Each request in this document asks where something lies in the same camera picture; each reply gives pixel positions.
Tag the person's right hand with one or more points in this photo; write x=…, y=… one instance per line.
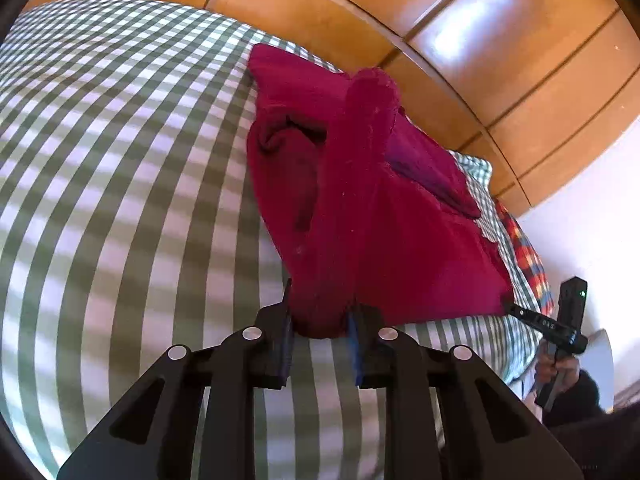
x=567, y=372

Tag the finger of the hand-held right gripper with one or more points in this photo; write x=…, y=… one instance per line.
x=520, y=312

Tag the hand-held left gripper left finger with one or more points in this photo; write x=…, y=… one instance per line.
x=287, y=342

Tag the wooden wardrobe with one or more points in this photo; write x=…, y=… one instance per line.
x=500, y=60

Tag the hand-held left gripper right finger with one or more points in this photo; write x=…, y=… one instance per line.
x=355, y=352

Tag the multicolour plaid pillow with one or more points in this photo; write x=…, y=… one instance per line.
x=527, y=260

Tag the green checked bed sheet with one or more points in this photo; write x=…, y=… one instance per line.
x=125, y=160

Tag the person's right forearm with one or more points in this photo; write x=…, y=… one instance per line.
x=585, y=400

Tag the person's dark clothing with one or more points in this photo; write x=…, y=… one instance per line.
x=600, y=450

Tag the green checked pillow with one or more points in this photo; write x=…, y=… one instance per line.
x=475, y=170

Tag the dark red fleece garment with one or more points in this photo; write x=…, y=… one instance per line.
x=400, y=235

